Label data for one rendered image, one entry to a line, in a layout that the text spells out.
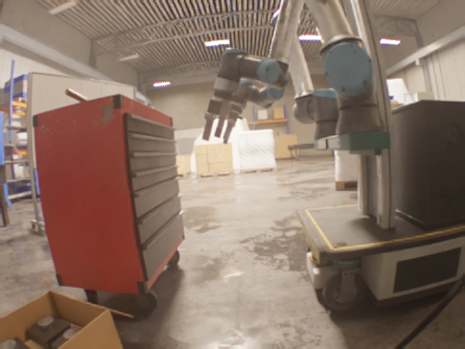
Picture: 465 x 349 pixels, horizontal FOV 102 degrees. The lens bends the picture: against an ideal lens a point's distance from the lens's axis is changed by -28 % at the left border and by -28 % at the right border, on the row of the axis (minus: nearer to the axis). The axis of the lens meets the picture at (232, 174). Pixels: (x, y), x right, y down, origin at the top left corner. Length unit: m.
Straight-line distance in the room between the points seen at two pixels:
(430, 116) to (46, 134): 1.56
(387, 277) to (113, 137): 1.14
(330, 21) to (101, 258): 1.19
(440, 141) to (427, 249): 0.43
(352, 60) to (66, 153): 1.06
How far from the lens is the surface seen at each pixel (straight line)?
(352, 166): 4.06
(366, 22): 1.24
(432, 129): 1.13
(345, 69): 0.78
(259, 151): 8.30
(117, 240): 1.05
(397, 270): 1.07
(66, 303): 1.06
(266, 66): 0.90
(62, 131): 1.14
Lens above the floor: 0.68
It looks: 5 degrees down
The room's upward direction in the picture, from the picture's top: 5 degrees counter-clockwise
